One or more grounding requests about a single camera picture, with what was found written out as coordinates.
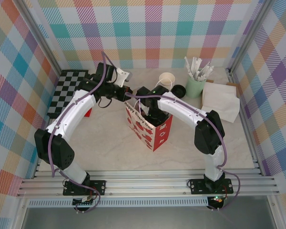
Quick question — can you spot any black grey chessboard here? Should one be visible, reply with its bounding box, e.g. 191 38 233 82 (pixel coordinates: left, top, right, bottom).
47 69 91 119

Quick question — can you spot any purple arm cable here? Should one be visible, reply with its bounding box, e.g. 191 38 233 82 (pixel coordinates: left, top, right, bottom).
124 93 241 212
49 51 115 214

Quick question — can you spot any black circuit board with lights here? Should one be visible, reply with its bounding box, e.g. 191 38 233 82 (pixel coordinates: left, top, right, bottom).
209 195 225 205

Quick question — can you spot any stack of green paper cups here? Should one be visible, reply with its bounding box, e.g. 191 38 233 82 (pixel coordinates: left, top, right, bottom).
159 72 176 91

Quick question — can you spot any white red paper gift bag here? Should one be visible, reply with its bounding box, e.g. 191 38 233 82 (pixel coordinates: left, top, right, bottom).
124 78 174 153

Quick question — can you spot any aluminium corner post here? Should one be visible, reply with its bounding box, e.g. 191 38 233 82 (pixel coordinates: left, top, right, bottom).
16 0 64 77
228 0 271 76

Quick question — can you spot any green circuit board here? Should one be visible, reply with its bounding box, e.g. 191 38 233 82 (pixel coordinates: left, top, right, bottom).
72 197 97 208

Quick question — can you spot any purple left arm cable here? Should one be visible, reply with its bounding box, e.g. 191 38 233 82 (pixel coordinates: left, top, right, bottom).
49 51 115 214

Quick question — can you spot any mint green holder cup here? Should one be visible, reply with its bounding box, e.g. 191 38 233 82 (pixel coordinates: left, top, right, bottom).
186 77 207 98

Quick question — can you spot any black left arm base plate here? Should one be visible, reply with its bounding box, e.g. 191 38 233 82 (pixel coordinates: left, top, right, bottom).
62 180 107 197

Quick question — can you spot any black plastic cup lid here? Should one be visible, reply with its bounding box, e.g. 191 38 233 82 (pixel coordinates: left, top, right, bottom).
170 84 187 98

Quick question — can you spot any stack of white napkins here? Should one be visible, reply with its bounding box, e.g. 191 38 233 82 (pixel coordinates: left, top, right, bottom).
201 83 241 124

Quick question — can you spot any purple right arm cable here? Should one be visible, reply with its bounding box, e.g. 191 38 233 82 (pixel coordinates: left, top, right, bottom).
124 93 241 212

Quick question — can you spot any white slotted cable duct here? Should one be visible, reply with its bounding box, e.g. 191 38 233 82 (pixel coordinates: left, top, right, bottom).
28 197 213 208

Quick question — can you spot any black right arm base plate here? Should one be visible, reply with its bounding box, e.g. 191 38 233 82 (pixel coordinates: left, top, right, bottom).
189 178 234 195

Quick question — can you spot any aluminium rail frame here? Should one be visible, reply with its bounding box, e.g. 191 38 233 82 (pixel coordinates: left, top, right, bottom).
16 169 281 198

